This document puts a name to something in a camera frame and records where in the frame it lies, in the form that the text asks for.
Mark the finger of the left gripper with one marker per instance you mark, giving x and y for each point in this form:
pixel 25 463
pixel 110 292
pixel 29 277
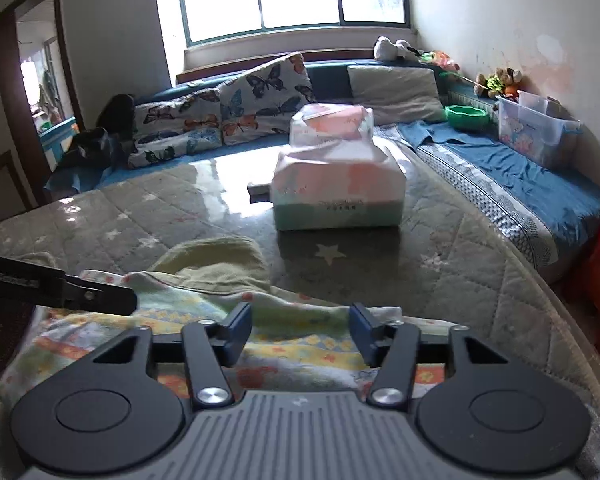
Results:
pixel 88 296

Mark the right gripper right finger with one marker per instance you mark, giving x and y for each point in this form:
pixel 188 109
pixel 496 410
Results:
pixel 392 349

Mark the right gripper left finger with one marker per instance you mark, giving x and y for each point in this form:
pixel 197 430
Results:
pixel 209 347

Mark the colourful patterned children's shirt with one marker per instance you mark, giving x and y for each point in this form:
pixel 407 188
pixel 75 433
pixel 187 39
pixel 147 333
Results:
pixel 286 340

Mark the dark wooden cabinet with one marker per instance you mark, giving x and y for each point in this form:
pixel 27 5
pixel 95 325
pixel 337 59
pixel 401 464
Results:
pixel 14 198

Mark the black bag on sofa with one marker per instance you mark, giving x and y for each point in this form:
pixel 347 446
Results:
pixel 100 145

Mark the turquoise cabinet in doorway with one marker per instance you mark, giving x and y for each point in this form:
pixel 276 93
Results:
pixel 56 140

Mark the grey notebook under packs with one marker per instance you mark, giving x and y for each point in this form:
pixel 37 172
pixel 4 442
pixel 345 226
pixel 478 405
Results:
pixel 259 192

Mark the pink green tissue pack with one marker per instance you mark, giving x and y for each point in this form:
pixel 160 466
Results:
pixel 335 185

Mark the butterfly print cushion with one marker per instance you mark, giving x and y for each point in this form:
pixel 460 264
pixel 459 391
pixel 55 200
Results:
pixel 260 102
pixel 167 130

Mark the green bowl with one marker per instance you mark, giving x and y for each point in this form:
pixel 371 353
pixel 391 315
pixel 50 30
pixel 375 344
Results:
pixel 466 118

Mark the grey plain cushion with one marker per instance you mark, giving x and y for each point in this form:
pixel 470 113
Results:
pixel 396 94

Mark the clear storage bin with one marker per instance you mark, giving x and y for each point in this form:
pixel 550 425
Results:
pixel 538 128

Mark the colourful stuffed toys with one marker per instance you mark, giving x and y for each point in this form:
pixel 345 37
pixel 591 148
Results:
pixel 502 83

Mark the white plush toy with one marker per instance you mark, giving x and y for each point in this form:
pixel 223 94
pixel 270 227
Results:
pixel 385 50

